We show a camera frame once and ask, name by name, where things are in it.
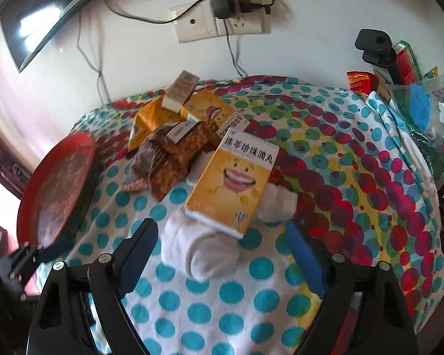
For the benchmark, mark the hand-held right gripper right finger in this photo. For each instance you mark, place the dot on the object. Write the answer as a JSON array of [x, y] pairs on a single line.
[[305, 262]]

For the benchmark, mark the brown snack packet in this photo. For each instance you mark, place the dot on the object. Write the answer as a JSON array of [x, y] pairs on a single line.
[[170, 159]]

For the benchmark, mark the black clamp stand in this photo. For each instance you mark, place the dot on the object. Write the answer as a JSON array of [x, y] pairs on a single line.
[[373, 44]]

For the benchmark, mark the red round tray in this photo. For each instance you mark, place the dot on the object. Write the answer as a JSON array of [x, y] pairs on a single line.
[[55, 188]]

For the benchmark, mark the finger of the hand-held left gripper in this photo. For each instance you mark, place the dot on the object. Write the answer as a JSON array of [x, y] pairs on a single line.
[[55, 250]]

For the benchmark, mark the black plug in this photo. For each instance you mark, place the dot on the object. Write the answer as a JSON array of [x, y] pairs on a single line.
[[253, 7]]

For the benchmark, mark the yellow green packet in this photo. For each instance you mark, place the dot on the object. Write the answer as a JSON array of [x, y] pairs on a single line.
[[431, 73]]

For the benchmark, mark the black flat screen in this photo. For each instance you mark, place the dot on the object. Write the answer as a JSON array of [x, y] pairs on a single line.
[[33, 18]]

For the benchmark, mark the green box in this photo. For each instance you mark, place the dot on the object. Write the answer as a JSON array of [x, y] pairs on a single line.
[[407, 61]]

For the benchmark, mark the yellow medicine box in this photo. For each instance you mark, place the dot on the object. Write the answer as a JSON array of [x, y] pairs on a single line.
[[229, 181], [211, 109]]

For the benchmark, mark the yellow snack packet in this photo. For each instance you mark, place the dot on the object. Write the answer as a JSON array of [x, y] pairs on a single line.
[[148, 118]]

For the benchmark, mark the blue round pad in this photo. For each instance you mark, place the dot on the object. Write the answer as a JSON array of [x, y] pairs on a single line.
[[421, 107]]

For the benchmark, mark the small beige box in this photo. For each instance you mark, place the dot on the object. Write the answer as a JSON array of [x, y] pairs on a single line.
[[179, 88]]

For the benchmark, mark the brown cardboard box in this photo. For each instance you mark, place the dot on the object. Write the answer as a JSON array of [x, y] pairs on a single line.
[[383, 85]]

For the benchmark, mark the white power outlet plate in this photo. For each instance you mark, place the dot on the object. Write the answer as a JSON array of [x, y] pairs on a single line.
[[249, 24]]

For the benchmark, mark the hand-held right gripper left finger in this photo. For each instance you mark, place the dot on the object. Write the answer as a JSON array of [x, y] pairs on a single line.
[[135, 266]]

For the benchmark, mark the red snack packet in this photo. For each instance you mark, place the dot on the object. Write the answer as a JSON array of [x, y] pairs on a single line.
[[360, 81]]

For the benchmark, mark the polka dot cloth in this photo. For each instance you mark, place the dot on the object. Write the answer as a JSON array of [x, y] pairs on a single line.
[[336, 155]]

